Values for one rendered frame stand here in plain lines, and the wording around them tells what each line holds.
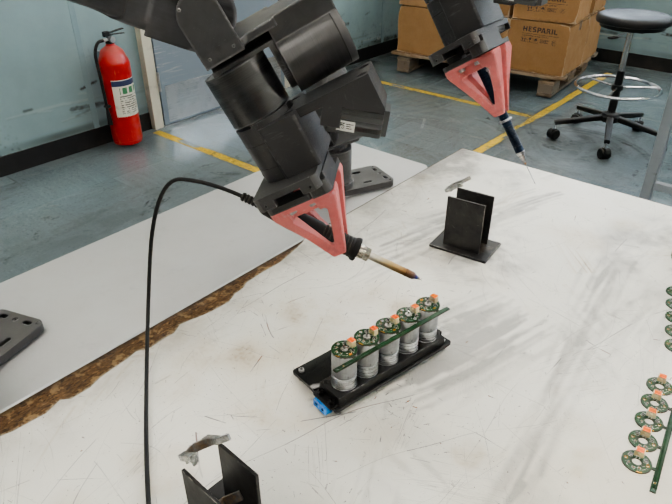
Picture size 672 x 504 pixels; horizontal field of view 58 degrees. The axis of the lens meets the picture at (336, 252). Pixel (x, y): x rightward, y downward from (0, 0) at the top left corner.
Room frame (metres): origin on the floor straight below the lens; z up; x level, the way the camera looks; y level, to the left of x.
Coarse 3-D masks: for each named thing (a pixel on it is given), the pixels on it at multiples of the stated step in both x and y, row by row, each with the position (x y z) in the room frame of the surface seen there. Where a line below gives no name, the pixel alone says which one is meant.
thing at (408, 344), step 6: (414, 318) 0.48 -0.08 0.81; (402, 324) 0.48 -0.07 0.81; (408, 324) 0.48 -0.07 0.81; (402, 330) 0.48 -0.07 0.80; (414, 330) 0.48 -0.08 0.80; (402, 336) 0.48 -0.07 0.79; (408, 336) 0.48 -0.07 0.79; (414, 336) 0.48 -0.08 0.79; (402, 342) 0.48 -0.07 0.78; (408, 342) 0.48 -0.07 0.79; (414, 342) 0.48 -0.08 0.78; (402, 348) 0.48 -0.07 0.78; (408, 348) 0.48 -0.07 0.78; (414, 348) 0.48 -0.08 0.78
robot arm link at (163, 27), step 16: (80, 0) 0.49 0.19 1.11; (96, 0) 0.49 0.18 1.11; (112, 0) 0.49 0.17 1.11; (128, 0) 0.48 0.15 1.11; (144, 0) 0.49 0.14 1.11; (160, 0) 0.49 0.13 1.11; (176, 0) 0.49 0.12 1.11; (224, 0) 0.50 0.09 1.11; (112, 16) 0.49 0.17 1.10; (128, 16) 0.48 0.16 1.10; (144, 16) 0.49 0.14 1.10; (160, 16) 0.49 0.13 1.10; (144, 32) 0.49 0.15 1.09; (160, 32) 0.49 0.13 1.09; (176, 32) 0.49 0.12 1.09; (192, 48) 0.49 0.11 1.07
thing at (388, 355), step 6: (390, 324) 0.47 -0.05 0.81; (384, 336) 0.46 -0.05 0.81; (390, 336) 0.46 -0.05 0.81; (396, 342) 0.47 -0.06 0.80; (384, 348) 0.46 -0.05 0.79; (390, 348) 0.46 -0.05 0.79; (396, 348) 0.47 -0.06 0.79; (384, 354) 0.46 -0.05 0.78; (390, 354) 0.46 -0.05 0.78; (396, 354) 0.47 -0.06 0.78; (384, 360) 0.46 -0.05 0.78; (390, 360) 0.46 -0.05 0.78; (396, 360) 0.47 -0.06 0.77
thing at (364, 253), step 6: (366, 246) 0.52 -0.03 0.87; (360, 252) 0.52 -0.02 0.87; (366, 252) 0.52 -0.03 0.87; (372, 252) 0.52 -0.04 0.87; (360, 258) 0.52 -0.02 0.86; (366, 258) 0.52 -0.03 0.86; (372, 258) 0.52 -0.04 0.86; (378, 258) 0.52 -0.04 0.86; (384, 258) 0.52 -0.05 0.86; (384, 264) 0.52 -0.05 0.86; (390, 264) 0.52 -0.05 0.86; (396, 264) 0.52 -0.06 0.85; (396, 270) 0.52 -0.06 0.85; (402, 270) 0.52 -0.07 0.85; (408, 270) 0.52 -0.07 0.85; (408, 276) 0.51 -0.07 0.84; (414, 276) 0.51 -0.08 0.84
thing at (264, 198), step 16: (256, 128) 0.50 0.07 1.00; (256, 144) 0.51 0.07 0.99; (256, 160) 0.51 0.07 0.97; (272, 160) 0.50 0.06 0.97; (272, 176) 0.51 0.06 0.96; (304, 176) 0.48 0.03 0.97; (256, 192) 0.50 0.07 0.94; (272, 192) 0.48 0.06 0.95; (288, 192) 0.48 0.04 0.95; (304, 192) 0.48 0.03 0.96; (272, 208) 0.48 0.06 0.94
